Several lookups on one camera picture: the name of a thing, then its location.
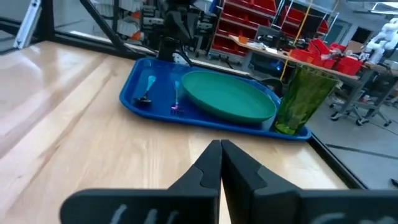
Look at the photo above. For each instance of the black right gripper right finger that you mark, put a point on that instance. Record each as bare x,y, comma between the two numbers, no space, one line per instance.
280,199

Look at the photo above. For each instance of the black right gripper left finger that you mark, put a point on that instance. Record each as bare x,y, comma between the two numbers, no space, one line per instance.
186,199

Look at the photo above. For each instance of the green translucent plastic cup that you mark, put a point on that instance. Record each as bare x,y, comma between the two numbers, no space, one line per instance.
304,99

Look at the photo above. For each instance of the green round plate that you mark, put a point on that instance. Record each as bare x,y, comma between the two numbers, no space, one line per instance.
230,96

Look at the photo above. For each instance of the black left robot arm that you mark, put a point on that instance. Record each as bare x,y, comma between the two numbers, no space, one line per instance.
174,25

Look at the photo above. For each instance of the blue plastic tray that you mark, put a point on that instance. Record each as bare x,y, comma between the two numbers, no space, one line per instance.
161,90

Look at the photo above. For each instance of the red bins on workbench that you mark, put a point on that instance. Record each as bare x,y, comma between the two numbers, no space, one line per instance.
348,65

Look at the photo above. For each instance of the wooden workbench on casters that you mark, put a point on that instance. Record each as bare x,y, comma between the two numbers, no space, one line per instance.
267,48

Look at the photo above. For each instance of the red shelf rack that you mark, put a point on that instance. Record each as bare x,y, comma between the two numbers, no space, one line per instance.
231,43

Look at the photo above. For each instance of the white robot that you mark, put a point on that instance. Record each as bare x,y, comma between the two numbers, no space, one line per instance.
384,37

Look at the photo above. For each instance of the silver aluminium profile bar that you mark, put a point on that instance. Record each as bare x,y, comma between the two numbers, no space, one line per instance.
28,25

